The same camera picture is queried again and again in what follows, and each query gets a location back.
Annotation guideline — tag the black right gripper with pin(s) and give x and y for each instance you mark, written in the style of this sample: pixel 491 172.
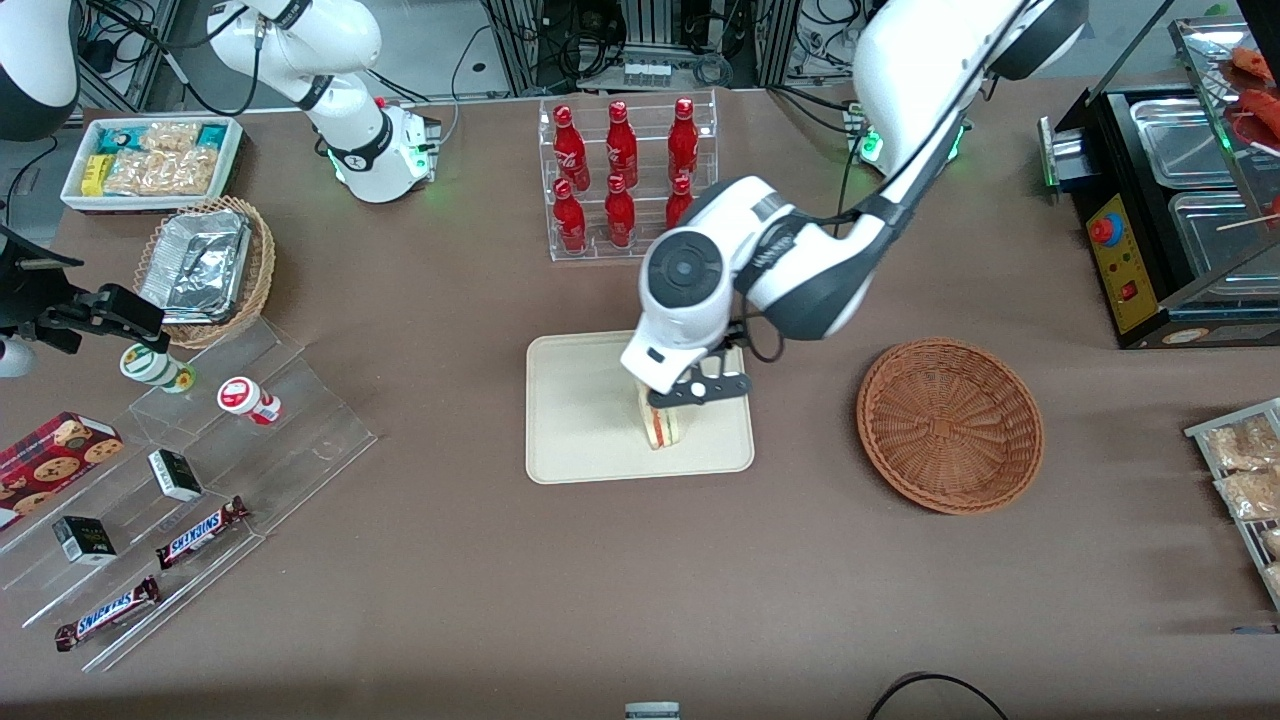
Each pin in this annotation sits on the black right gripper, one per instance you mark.
pixel 30 303

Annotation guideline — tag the triangle sandwich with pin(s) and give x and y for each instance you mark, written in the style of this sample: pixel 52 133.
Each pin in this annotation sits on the triangle sandwich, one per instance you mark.
pixel 662 428

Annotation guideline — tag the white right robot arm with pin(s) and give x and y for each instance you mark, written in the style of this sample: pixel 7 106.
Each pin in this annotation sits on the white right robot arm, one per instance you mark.
pixel 340 40

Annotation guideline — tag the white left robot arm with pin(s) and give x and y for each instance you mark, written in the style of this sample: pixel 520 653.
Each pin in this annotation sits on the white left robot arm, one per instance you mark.
pixel 900 60

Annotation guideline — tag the oval brown wicker basket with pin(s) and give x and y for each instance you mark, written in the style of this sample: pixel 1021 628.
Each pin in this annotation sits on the oval brown wicker basket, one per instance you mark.
pixel 255 280

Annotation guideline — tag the cream plastic tray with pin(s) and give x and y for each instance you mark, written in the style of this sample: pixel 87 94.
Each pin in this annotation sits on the cream plastic tray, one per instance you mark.
pixel 580 420

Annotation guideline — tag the round brown wicker basket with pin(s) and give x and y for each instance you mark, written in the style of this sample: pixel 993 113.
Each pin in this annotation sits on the round brown wicker basket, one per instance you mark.
pixel 950 425

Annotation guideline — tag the green white yogurt bottle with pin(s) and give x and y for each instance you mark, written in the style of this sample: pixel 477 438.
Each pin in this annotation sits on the green white yogurt bottle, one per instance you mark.
pixel 150 366

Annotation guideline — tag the aluminium foil container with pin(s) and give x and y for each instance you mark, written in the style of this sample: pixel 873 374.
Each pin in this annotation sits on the aluminium foil container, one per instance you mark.
pixel 195 265

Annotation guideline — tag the white plastic snack bin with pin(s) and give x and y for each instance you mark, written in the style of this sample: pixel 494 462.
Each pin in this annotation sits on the white plastic snack bin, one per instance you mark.
pixel 72 195

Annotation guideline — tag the yellow snack packet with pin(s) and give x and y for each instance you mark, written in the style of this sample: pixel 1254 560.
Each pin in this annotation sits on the yellow snack packet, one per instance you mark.
pixel 95 176

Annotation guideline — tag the clear rice cracker bag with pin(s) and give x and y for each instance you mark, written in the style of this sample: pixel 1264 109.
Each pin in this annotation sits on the clear rice cracker bag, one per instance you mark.
pixel 170 135
pixel 160 174

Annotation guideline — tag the red white yogurt cup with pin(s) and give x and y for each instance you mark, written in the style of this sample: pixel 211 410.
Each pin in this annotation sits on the red white yogurt cup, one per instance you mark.
pixel 243 397

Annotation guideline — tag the red cookie box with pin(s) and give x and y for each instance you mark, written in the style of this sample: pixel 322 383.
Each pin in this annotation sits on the red cookie box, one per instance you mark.
pixel 55 455

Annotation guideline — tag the teal snack packet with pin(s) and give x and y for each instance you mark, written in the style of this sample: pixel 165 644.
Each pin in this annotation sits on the teal snack packet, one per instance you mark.
pixel 116 139
pixel 211 134

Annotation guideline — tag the small black box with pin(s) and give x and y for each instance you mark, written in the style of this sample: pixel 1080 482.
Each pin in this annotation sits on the small black box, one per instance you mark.
pixel 175 475
pixel 84 540

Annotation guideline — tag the clear acrylic bottle rack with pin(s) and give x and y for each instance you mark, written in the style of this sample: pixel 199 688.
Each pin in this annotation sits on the clear acrylic bottle rack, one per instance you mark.
pixel 600 255

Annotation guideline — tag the red cola bottle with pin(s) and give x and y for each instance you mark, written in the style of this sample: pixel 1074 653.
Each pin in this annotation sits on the red cola bottle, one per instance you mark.
pixel 683 145
pixel 677 205
pixel 570 222
pixel 622 150
pixel 570 150
pixel 620 215

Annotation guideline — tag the clear acrylic step display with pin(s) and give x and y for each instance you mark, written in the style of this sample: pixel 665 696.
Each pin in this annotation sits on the clear acrylic step display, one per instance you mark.
pixel 300 440

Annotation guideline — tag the snickers chocolate bar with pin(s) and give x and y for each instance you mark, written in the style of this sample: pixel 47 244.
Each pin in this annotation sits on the snickers chocolate bar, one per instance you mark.
pixel 200 533
pixel 108 613

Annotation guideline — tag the white power strip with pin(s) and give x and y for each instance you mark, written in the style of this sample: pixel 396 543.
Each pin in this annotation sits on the white power strip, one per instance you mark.
pixel 645 74

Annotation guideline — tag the small grey device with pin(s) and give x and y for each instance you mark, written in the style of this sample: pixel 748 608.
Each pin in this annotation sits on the small grey device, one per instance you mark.
pixel 652 711

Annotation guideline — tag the silver box with green light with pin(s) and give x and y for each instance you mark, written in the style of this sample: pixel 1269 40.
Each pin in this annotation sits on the silver box with green light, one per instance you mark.
pixel 1062 150

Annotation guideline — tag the black food warmer machine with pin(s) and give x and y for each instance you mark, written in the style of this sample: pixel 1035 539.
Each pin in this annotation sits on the black food warmer machine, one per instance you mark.
pixel 1125 265

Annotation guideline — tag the steel warmer pan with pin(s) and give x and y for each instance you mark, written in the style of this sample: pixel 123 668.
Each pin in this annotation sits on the steel warmer pan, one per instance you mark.
pixel 1210 250
pixel 1180 140

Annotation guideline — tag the clear bag of fried snacks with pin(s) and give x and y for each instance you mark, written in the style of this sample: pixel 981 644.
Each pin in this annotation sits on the clear bag of fried snacks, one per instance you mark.
pixel 1250 495
pixel 1274 580
pixel 1273 543
pixel 1245 445

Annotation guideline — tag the wooden skewer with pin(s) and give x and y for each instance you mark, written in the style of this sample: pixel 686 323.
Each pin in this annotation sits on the wooden skewer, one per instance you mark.
pixel 1245 222

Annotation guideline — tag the small blue object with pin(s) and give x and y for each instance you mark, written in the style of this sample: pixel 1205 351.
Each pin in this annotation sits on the small blue object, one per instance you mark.
pixel 1255 630

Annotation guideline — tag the red fried food piece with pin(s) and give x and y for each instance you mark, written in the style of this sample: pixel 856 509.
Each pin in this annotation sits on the red fried food piece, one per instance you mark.
pixel 1262 108
pixel 1255 62

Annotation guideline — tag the aluminium frame rack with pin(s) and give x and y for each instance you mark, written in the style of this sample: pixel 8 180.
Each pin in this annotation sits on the aluminium frame rack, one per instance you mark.
pixel 640 25

